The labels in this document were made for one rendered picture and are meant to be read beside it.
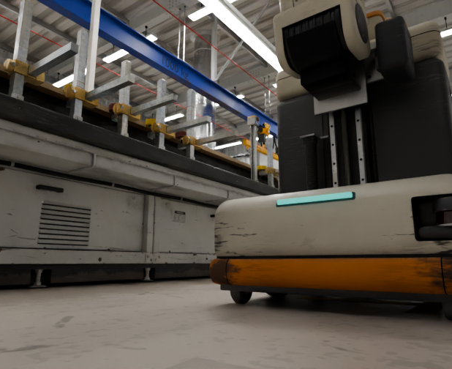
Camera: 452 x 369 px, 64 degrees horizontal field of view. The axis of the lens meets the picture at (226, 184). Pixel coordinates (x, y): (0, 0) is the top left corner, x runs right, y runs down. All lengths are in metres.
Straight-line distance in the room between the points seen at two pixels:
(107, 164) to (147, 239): 0.58
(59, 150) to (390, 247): 1.31
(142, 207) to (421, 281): 1.69
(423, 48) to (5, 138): 1.43
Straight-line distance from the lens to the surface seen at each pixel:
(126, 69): 1.98
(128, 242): 2.11
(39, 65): 1.59
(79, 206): 1.94
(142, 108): 1.84
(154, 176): 1.97
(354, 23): 1.04
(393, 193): 0.81
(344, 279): 0.82
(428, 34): 1.29
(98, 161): 1.76
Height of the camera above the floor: 0.11
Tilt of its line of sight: 12 degrees up
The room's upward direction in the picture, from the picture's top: straight up
